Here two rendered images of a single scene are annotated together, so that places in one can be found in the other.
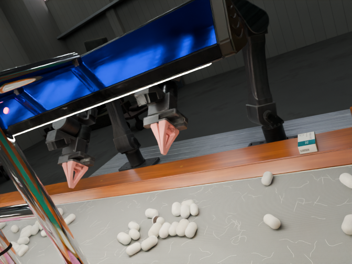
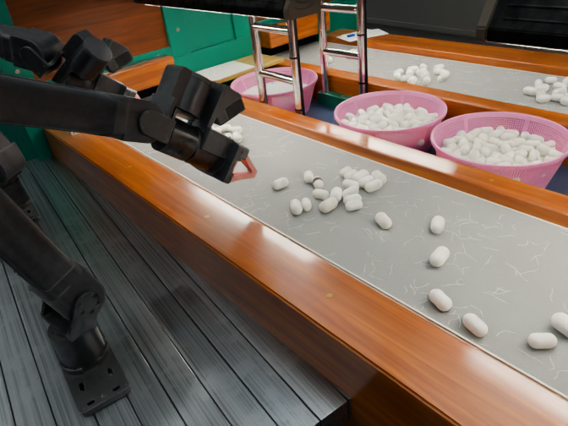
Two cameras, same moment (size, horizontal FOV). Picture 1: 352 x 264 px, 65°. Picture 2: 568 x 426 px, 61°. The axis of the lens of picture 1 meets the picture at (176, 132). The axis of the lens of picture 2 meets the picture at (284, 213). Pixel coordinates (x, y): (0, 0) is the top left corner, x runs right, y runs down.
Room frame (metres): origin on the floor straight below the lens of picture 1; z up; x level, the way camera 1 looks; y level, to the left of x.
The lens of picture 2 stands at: (1.51, 0.70, 1.21)
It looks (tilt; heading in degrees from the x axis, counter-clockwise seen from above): 32 degrees down; 203
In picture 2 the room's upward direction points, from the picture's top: 8 degrees counter-clockwise
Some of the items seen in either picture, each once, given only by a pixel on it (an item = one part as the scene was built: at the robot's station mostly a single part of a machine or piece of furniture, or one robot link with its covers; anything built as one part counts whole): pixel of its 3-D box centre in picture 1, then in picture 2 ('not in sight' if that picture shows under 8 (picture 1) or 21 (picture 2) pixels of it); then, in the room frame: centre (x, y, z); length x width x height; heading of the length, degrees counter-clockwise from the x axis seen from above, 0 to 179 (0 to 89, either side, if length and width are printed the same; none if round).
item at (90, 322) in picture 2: (128, 145); (68, 303); (1.15, 0.21, 0.77); 0.09 x 0.06 x 0.06; 70
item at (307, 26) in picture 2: not in sight; (296, 28); (-0.27, 0.09, 0.83); 0.30 x 0.06 x 0.07; 150
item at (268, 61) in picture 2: not in sight; (232, 69); (0.05, -0.04, 0.77); 0.33 x 0.15 x 0.01; 150
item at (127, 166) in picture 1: (135, 157); (79, 341); (1.15, 0.21, 0.71); 0.20 x 0.07 x 0.08; 54
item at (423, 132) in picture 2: not in sight; (389, 127); (0.38, 0.53, 0.72); 0.27 x 0.27 x 0.10
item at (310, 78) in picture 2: not in sight; (275, 95); (0.16, 0.15, 0.72); 0.27 x 0.27 x 0.10
